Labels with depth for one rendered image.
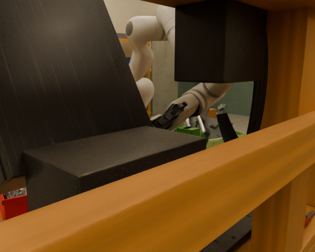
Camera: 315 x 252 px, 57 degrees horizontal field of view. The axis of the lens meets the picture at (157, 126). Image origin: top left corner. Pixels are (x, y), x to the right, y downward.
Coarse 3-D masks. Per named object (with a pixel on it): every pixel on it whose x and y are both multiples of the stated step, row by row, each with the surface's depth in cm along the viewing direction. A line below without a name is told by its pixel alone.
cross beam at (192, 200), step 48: (240, 144) 40; (288, 144) 47; (96, 192) 25; (144, 192) 25; (192, 192) 29; (240, 192) 37; (0, 240) 18; (48, 240) 18; (96, 240) 21; (144, 240) 24; (192, 240) 30
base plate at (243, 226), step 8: (248, 216) 95; (240, 224) 90; (248, 224) 90; (224, 232) 86; (232, 232) 86; (240, 232) 86; (248, 232) 87; (216, 240) 82; (224, 240) 82; (232, 240) 82; (240, 240) 83; (208, 248) 78; (216, 248) 78; (224, 248) 78; (232, 248) 80
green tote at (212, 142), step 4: (184, 120) 234; (180, 124) 233; (168, 128) 227; (236, 132) 194; (240, 132) 191; (240, 136) 183; (208, 140) 170; (212, 140) 172; (216, 140) 173; (220, 140) 175; (208, 144) 171; (212, 144) 173; (216, 144) 174
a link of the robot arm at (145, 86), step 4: (140, 80) 151; (144, 80) 152; (148, 80) 153; (136, 84) 149; (140, 84) 150; (144, 84) 151; (148, 84) 152; (152, 84) 154; (140, 88) 150; (144, 88) 151; (148, 88) 152; (152, 88) 154; (140, 92) 150; (144, 92) 151; (148, 92) 152; (152, 92) 154; (144, 96) 152; (148, 96) 152; (144, 100) 152; (148, 100) 152; (144, 104) 152
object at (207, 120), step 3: (204, 111) 208; (207, 111) 206; (204, 114) 207; (201, 117) 208; (204, 117) 206; (207, 117) 203; (207, 120) 202; (210, 120) 200; (213, 120) 197; (204, 123) 204; (207, 123) 201; (198, 126) 208; (207, 126) 200
